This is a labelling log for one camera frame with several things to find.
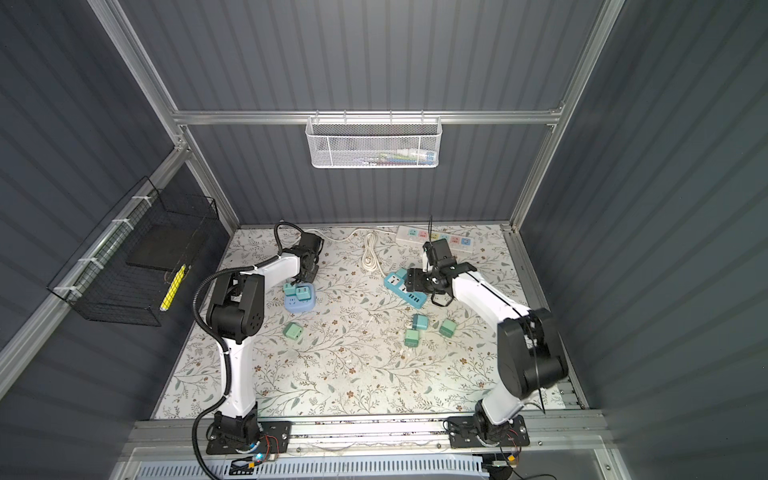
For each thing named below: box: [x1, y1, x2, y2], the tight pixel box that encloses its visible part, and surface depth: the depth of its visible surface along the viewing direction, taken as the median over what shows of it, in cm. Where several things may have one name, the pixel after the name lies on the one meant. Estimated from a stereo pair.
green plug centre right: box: [439, 318, 457, 338], surface depth 93 cm
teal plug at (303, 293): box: [296, 286, 311, 302], surface depth 96 cm
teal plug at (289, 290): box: [283, 283, 297, 297], surface depth 96 cm
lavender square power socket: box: [284, 284, 316, 313], surface depth 98 cm
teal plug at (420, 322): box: [412, 314, 429, 330], surface depth 94 cm
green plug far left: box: [283, 322, 304, 340], surface depth 93 cm
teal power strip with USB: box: [384, 273, 427, 309], surface depth 101 cm
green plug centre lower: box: [404, 330, 419, 348], surface depth 91 cm
